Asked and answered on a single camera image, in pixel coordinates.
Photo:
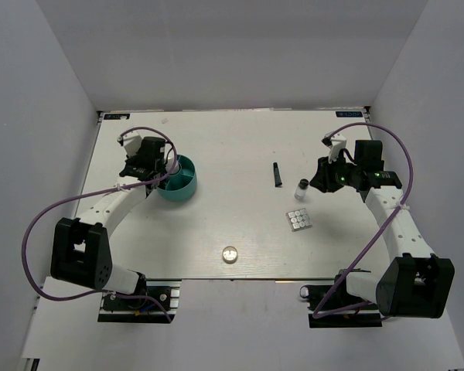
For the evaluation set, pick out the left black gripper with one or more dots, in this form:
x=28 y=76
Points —
x=132 y=160

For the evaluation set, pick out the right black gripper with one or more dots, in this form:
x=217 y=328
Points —
x=321 y=180

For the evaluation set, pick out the white bottle black cap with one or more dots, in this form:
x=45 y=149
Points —
x=301 y=189

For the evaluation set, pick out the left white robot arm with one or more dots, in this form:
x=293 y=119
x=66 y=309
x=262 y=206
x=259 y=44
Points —
x=81 y=247

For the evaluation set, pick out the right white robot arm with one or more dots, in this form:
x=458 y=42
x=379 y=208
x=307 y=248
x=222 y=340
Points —
x=417 y=282

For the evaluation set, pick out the white round bottle in organizer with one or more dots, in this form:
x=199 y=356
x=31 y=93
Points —
x=172 y=166

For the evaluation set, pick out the teal round organizer container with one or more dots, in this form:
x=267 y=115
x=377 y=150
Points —
x=181 y=183

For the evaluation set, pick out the clear eyeshadow palette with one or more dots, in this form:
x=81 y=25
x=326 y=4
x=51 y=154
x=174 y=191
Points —
x=298 y=220

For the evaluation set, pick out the black mascara tube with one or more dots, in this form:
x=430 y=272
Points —
x=277 y=177

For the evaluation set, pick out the small round cream jar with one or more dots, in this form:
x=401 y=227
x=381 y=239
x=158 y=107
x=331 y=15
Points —
x=229 y=255

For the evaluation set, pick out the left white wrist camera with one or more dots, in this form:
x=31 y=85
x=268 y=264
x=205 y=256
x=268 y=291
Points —
x=131 y=142

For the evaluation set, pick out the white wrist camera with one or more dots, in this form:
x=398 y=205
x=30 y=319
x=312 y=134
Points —
x=335 y=143
x=131 y=142

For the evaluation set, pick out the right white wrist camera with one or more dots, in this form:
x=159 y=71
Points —
x=335 y=143

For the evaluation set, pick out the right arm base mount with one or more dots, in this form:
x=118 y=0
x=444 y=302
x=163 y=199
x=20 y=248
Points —
x=342 y=310

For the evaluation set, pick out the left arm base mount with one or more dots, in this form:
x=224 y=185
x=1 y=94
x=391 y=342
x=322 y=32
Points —
x=143 y=311

